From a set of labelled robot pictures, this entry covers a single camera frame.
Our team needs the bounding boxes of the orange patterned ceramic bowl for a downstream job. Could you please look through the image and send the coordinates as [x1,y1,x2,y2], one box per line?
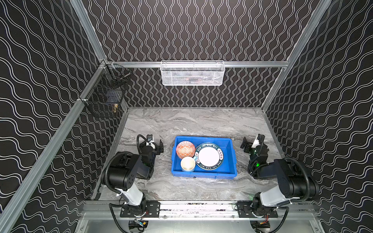
[176,141,195,159]

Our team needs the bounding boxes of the light blue ceramic mug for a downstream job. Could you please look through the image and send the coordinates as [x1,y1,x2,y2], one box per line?
[180,156,197,172]

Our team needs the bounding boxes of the blue plastic bin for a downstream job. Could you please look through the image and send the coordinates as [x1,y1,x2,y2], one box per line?
[171,136,238,179]

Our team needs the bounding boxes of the green rim lettered plate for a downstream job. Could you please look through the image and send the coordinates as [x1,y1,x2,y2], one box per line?
[193,143,224,170]

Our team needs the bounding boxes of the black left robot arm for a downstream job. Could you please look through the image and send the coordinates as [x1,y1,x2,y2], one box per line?
[101,135,164,207]

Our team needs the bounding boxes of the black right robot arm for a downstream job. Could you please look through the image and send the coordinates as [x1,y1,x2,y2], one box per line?
[241,134,320,209]

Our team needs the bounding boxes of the black wire basket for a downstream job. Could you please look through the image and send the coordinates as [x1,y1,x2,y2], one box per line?
[82,60,133,119]

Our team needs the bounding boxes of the metal base rail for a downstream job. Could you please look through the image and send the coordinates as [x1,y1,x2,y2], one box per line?
[75,201,324,233]

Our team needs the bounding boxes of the white wire mesh basket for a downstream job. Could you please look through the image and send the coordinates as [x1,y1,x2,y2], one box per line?
[160,60,225,86]

